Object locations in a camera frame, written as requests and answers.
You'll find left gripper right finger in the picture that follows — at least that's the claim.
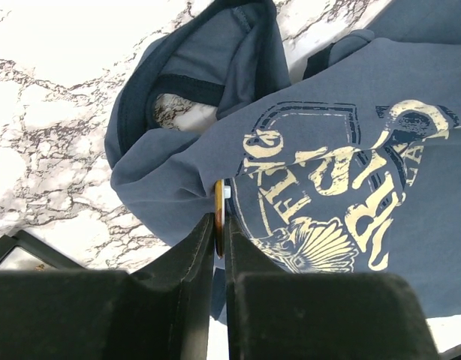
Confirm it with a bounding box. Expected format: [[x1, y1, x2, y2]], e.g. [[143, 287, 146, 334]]
[[224, 219, 290, 359]]

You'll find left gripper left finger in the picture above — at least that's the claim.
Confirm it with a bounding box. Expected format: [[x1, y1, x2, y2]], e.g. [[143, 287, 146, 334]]
[[131, 214, 215, 359]]

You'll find yellow round badge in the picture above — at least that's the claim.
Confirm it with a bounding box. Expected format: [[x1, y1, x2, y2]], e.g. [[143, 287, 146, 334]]
[[214, 179, 231, 258]]

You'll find blue printed tank top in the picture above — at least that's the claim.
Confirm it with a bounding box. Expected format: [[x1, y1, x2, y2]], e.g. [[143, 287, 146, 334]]
[[104, 1, 461, 318]]

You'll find black wire frame stand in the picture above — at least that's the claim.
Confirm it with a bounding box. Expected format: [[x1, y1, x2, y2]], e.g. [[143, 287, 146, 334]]
[[0, 230, 83, 271]]

